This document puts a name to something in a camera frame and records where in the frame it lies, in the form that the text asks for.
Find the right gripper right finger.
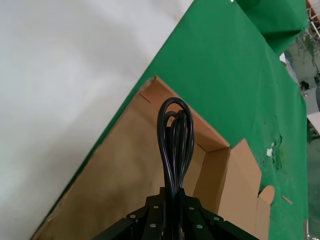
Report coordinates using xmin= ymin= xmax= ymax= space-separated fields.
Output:
xmin=174 ymin=188 xmax=256 ymax=240

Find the green table cloth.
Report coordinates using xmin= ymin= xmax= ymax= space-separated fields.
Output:
xmin=44 ymin=0 xmax=311 ymax=240

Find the black power cable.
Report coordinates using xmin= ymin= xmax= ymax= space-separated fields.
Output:
xmin=156 ymin=97 xmax=196 ymax=197

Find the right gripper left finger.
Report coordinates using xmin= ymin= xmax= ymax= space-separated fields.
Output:
xmin=94 ymin=187 xmax=174 ymax=240

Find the cardboard box with holed flap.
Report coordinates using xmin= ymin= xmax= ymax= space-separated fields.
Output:
xmin=29 ymin=74 xmax=276 ymax=240

